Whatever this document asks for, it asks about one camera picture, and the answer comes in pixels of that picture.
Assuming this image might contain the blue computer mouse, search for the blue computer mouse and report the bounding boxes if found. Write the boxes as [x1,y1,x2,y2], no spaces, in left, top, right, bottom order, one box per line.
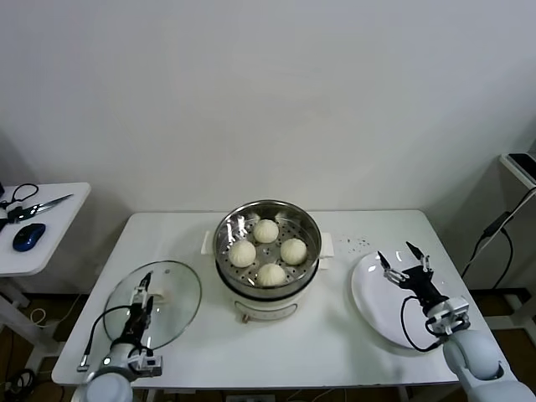
[11,223,46,252]

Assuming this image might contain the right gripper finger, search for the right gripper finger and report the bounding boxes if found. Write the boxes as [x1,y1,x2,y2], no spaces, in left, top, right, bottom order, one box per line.
[376,250,405,285]
[405,240,433,274]

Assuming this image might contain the black floor cables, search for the black floor cables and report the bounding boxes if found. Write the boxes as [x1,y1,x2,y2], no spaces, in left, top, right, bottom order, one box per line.
[0,368,41,402]

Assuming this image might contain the thin black cord loop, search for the thin black cord loop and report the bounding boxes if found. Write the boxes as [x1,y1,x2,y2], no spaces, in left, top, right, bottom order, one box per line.
[0,183,39,231]

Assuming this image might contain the white electric cooker pot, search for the white electric cooker pot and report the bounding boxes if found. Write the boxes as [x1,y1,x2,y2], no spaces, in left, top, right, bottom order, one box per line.
[215,255,328,325]

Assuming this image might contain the thin white floor cable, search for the thin white floor cable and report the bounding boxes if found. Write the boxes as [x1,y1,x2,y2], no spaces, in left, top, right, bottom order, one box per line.
[28,292,85,327]

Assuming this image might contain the black handled scissors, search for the black handled scissors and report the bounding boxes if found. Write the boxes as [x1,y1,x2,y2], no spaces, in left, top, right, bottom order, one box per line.
[6,193,75,223]

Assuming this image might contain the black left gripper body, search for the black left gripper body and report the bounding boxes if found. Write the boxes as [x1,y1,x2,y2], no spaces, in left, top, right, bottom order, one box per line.
[122,302,153,349]

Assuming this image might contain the white steamed baozi bun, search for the white steamed baozi bun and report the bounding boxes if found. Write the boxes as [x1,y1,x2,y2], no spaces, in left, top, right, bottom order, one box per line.
[253,219,280,245]
[228,240,257,269]
[255,262,288,288]
[279,237,308,266]

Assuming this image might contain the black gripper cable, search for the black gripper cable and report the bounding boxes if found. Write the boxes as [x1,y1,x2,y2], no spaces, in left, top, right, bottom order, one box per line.
[76,303,135,373]
[399,295,447,353]

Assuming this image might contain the small white side table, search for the small white side table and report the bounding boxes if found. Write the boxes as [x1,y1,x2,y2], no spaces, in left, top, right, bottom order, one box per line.
[0,182,92,357]

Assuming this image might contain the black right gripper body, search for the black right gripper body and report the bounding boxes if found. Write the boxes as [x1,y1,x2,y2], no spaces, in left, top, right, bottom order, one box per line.
[400,265,448,312]

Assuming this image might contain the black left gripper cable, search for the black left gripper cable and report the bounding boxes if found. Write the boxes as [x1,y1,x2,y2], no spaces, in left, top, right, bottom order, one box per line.
[76,303,135,373]

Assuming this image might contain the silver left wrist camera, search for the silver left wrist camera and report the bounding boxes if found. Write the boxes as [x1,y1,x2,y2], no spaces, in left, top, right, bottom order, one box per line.
[137,354,163,377]

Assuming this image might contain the white metal rack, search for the white metal rack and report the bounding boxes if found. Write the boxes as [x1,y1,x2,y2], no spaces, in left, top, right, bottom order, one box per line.
[485,152,536,332]

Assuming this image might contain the white round plate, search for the white round plate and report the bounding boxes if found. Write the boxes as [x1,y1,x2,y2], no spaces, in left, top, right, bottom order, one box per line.
[350,250,458,350]

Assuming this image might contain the round glass pot lid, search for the round glass pot lid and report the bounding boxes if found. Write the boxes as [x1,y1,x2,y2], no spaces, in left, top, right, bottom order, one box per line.
[103,260,203,353]

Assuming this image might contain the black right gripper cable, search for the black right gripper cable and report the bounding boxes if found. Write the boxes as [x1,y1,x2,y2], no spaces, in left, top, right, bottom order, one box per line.
[399,295,447,353]

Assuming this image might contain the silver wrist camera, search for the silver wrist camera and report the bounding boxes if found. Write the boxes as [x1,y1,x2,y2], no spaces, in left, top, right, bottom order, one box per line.
[425,296,471,336]
[137,354,163,377]

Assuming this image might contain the perforated steel steamer basket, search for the perforated steel steamer basket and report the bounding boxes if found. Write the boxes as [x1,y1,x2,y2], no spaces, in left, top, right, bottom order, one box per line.
[202,199,335,290]

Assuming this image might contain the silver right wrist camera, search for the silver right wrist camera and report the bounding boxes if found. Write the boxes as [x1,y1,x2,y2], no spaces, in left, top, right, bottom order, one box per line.
[425,296,471,336]

